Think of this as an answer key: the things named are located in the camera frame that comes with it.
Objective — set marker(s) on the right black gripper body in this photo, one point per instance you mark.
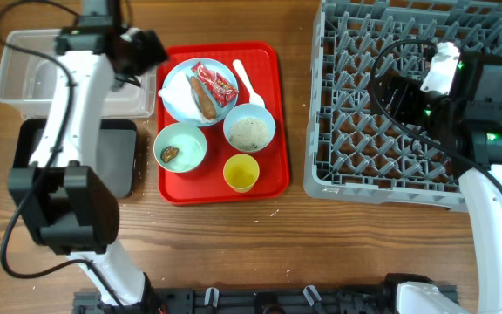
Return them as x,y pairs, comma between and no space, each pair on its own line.
411,105

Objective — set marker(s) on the white rice pile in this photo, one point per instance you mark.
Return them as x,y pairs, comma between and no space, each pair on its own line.
249,134

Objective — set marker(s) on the light blue plate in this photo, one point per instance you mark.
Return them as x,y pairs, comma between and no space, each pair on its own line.
213,65

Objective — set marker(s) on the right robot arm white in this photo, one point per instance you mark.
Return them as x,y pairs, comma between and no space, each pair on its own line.
458,107

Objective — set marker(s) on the light green bowl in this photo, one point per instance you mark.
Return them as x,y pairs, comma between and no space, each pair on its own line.
189,139

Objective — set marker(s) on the red snack wrapper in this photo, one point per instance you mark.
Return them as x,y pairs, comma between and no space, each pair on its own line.
220,88

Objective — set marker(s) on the black waste tray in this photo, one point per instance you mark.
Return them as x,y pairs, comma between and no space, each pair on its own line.
116,151

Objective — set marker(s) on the orange carrot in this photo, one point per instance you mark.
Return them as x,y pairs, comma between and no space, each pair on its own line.
204,103

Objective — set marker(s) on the brown food scrap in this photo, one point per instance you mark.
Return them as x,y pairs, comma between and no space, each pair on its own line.
169,153

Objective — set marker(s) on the grey dishwasher rack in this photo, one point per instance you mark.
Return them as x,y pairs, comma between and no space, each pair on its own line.
353,154

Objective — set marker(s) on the light blue rice bowl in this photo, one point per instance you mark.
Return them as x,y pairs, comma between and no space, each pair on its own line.
249,110

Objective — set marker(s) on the white napkin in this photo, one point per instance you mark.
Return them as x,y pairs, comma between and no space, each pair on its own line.
177,95

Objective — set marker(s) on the red serving tray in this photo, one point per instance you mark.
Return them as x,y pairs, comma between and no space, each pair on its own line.
205,184

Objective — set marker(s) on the yellow plastic cup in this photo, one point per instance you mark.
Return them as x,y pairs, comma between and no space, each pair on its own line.
241,172

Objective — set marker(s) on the white plastic spoon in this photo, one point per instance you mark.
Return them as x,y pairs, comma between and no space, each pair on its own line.
254,97

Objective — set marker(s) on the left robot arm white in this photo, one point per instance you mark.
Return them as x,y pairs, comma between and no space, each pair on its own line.
63,203

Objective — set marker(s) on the clear plastic waste bin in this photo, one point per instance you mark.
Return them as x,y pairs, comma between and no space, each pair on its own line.
28,82

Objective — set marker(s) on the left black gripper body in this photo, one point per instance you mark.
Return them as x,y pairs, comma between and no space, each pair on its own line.
137,56

